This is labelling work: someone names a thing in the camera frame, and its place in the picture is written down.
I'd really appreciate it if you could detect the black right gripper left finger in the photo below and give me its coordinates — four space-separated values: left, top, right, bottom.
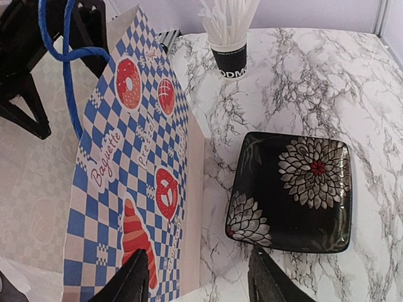
91 249 149 302

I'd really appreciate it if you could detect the bundle of wrapped straws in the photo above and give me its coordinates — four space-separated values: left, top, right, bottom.
198 0 260 46

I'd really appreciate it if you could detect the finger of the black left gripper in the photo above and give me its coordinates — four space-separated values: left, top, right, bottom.
1 73 51 140
67 0 111 79

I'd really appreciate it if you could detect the black cup holding straws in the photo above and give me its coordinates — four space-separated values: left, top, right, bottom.
208 36 247 81

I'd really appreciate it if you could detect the blue checkered paper bag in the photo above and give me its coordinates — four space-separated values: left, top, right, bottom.
0 0 207 302

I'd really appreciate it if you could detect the aluminium frame post left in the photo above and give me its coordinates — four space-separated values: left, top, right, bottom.
373 0 392 38

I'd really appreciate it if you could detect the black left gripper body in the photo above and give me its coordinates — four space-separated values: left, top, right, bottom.
1 1 107 63

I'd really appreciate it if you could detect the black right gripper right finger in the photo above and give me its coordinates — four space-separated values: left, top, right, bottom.
247 245 314 302

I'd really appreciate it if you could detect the black floral square plate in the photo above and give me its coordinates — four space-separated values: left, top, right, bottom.
225 131 353 254

